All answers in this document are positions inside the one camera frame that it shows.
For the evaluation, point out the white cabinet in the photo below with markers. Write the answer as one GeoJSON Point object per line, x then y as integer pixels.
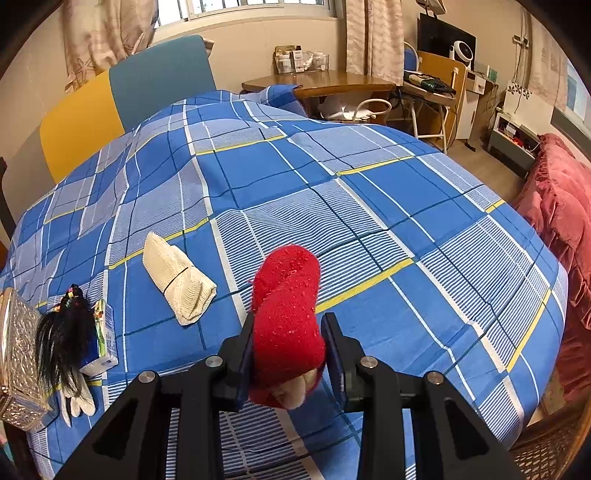
{"type": "Point", "coordinates": [475, 92]}

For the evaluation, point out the white curved tube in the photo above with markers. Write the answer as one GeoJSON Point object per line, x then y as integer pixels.
{"type": "Point", "coordinates": [369, 102]}

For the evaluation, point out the pocket tissue pack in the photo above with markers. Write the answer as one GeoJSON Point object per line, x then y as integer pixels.
{"type": "Point", "coordinates": [106, 341]}

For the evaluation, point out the pink quilt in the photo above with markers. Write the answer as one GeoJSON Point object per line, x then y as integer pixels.
{"type": "Point", "coordinates": [568, 207]}

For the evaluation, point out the barred window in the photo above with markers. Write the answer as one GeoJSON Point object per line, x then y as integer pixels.
{"type": "Point", "coordinates": [254, 7]}

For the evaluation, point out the white doll with black hair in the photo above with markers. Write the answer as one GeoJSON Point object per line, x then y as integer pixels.
{"type": "Point", "coordinates": [60, 332]}

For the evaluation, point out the red knitted hat doll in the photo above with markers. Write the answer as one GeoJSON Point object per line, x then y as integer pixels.
{"type": "Point", "coordinates": [286, 323]}

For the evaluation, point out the blue plaid bedsheet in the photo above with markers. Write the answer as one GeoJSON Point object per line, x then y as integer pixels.
{"type": "Point", "coordinates": [369, 221]}

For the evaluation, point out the black monitor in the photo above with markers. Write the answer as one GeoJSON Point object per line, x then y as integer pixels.
{"type": "Point", "coordinates": [438, 37]}

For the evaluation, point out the rattan chair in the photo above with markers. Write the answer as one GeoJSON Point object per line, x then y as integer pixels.
{"type": "Point", "coordinates": [554, 443]}

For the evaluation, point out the wooden folding chair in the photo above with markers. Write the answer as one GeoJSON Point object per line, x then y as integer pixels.
{"type": "Point", "coordinates": [443, 71]}

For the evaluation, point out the small white fan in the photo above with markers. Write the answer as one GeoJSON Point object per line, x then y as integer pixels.
{"type": "Point", "coordinates": [463, 51]}

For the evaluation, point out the clear organizer with bottles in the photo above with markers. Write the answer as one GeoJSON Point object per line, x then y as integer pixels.
{"type": "Point", "coordinates": [300, 60]}

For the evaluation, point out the blue padded chair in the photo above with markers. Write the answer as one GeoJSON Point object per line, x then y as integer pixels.
{"type": "Point", "coordinates": [411, 57]}

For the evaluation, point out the grey yellow blue headboard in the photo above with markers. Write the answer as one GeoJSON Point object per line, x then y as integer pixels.
{"type": "Point", "coordinates": [157, 83]}

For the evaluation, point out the cream knitted cloth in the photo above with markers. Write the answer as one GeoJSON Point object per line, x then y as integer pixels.
{"type": "Point", "coordinates": [175, 277]}

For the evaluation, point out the white hanging appliance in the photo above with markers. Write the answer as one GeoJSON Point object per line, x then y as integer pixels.
{"type": "Point", "coordinates": [434, 4]}

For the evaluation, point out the beige printed curtain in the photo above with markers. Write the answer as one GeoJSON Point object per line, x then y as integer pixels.
{"type": "Point", "coordinates": [106, 32]}
{"type": "Point", "coordinates": [374, 37]}

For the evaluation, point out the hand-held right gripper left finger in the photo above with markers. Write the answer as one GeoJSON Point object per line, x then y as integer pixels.
{"type": "Point", "coordinates": [244, 364]}

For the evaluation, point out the white leaf print panel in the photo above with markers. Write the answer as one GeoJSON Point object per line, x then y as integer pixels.
{"type": "Point", "coordinates": [517, 99]}

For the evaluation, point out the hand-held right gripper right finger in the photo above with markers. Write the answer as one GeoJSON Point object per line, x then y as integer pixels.
{"type": "Point", "coordinates": [334, 360]}

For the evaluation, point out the silver ornate tissue box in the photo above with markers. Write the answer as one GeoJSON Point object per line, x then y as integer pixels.
{"type": "Point", "coordinates": [23, 369]}

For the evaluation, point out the grey low cabinet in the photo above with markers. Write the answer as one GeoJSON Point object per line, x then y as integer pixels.
{"type": "Point", "coordinates": [508, 147]}

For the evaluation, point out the wooden desk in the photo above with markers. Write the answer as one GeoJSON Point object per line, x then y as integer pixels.
{"type": "Point", "coordinates": [341, 83]}

